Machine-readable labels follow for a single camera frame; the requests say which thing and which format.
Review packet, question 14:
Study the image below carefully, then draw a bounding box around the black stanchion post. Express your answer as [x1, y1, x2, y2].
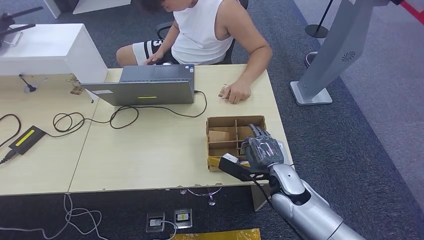
[305, 0, 335, 39]

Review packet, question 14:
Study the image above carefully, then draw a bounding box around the person's left hand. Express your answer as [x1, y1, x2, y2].
[226, 80, 252, 105]

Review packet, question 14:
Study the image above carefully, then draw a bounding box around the black mains cable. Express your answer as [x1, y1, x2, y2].
[0, 113, 22, 166]

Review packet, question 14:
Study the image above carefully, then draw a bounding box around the small black desk microphone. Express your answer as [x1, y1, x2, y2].
[18, 73, 38, 93]

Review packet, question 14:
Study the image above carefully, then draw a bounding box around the cardboard divider box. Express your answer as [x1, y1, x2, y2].
[205, 115, 268, 172]

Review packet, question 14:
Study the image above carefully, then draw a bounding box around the grey kiosk stand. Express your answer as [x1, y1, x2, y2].
[290, 0, 392, 107]

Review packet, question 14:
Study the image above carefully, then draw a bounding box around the grey laptop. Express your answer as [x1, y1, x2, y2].
[80, 64, 196, 107]

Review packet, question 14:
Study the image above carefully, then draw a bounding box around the grey round stanchion base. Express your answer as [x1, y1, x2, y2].
[304, 51, 320, 68]

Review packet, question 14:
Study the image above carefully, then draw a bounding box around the floor socket with white plug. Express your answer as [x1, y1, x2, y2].
[145, 211, 166, 233]

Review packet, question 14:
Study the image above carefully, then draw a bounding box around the white desk leg panel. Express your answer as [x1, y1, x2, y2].
[250, 183, 274, 212]

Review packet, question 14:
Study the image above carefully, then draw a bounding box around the black power adapter yellow label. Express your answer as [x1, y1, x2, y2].
[8, 125, 47, 156]

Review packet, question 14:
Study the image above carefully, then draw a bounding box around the floor socket with yellow label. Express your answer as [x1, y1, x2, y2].
[173, 208, 193, 230]

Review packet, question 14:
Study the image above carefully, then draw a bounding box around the clear acrylic stand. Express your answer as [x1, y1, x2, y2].
[2, 31, 24, 46]

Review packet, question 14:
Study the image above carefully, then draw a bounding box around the yellow plastic sheet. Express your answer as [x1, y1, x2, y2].
[170, 228, 262, 240]

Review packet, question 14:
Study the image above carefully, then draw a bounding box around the person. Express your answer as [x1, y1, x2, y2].
[115, 0, 273, 105]

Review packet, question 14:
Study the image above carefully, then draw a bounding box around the clear cable hook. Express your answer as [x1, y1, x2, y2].
[179, 187, 223, 207]

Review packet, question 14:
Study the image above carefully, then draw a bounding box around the red barrier belt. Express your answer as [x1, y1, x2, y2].
[400, 0, 424, 25]

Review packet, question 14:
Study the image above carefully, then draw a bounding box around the black tripod device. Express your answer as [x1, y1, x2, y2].
[0, 5, 45, 47]

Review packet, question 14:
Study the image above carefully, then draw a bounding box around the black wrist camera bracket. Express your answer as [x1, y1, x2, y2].
[218, 156, 276, 183]

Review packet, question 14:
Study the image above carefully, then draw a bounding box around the person's right hand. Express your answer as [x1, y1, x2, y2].
[144, 50, 165, 66]

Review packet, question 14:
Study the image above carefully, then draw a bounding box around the white furniture panel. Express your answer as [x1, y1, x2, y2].
[43, 0, 132, 18]

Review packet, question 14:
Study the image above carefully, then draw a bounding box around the short white socket cable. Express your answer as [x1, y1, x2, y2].
[151, 220, 178, 240]

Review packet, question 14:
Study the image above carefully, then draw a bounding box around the black laptop power cable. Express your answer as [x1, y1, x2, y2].
[44, 90, 208, 138]

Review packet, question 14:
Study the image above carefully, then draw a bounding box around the long white floor cable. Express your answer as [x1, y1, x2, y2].
[0, 193, 111, 240]

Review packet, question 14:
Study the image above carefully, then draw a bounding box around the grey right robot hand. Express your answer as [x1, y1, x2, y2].
[240, 124, 286, 171]

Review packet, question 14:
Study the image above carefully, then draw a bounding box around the white cabinet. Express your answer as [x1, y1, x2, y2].
[0, 23, 109, 102]

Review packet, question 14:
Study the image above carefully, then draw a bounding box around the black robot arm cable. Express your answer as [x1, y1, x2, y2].
[250, 177, 306, 240]

